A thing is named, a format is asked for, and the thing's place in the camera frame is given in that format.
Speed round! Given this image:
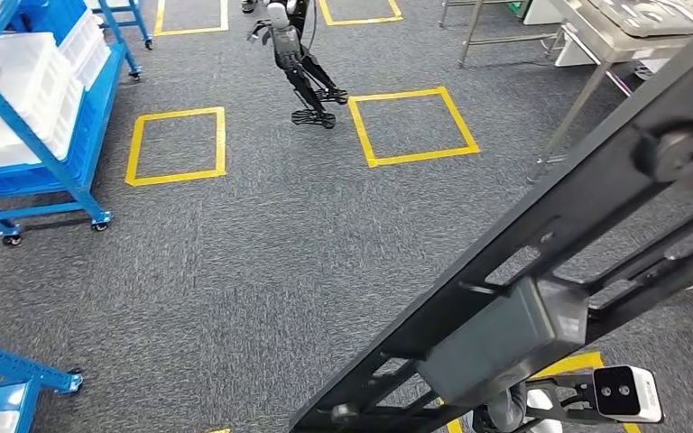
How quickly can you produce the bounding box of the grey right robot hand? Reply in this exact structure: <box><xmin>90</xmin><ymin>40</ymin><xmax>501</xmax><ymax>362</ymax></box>
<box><xmin>470</xmin><ymin>382</ymin><xmax>530</xmax><ymax>433</ymax></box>

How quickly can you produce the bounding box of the black plastic panel part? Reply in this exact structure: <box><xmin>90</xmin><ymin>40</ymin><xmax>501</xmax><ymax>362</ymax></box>
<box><xmin>286</xmin><ymin>5</ymin><xmax>693</xmax><ymax>433</ymax></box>

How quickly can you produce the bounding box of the grey stamped metal part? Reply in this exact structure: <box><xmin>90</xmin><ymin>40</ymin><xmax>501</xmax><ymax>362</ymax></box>
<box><xmin>585</xmin><ymin>0</ymin><xmax>693</xmax><ymax>39</ymax></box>

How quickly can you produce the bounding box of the blue metal shelf rack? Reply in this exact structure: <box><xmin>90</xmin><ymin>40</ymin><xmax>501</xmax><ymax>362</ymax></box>
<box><xmin>0</xmin><ymin>0</ymin><xmax>144</xmax><ymax>247</ymax></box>

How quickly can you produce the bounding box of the yellow floor tape square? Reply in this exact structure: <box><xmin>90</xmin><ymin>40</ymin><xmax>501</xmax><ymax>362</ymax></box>
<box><xmin>439</xmin><ymin>351</ymin><xmax>643</xmax><ymax>433</ymax></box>

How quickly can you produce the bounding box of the white box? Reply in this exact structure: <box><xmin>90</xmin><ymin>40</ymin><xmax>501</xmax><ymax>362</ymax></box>
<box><xmin>552</xmin><ymin>26</ymin><xmax>604</xmax><ymax>69</ymax></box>

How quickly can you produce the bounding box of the steel side table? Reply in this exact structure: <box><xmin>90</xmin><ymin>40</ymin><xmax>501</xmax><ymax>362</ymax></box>
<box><xmin>439</xmin><ymin>0</ymin><xmax>693</xmax><ymax>183</ymax></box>

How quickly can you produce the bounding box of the black humanoid robot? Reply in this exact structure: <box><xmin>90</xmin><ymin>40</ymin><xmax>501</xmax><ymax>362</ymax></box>
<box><xmin>245</xmin><ymin>0</ymin><xmax>351</xmax><ymax>130</ymax></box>

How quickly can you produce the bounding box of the blue rack with casters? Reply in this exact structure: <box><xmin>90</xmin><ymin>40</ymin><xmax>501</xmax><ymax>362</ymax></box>
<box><xmin>0</xmin><ymin>336</ymin><xmax>85</xmax><ymax>433</ymax></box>

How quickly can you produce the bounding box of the small blue metal rack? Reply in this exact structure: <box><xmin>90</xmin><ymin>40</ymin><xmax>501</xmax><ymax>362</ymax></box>
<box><xmin>86</xmin><ymin>0</ymin><xmax>155</xmax><ymax>51</ymax></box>

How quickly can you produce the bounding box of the blue plastic bin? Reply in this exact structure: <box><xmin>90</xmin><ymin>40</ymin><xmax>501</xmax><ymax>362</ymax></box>
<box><xmin>17</xmin><ymin>0</ymin><xmax>88</xmax><ymax>44</ymax></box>

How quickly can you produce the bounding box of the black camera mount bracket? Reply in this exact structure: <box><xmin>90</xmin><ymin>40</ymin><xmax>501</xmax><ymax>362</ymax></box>
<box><xmin>522</xmin><ymin>371</ymin><xmax>600</xmax><ymax>427</ymax></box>

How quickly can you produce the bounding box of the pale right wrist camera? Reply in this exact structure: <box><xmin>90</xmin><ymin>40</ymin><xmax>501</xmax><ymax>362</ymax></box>
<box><xmin>591</xmin><ymin>364</ymin><xmax>664</xmax><ymax>426</ymax></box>

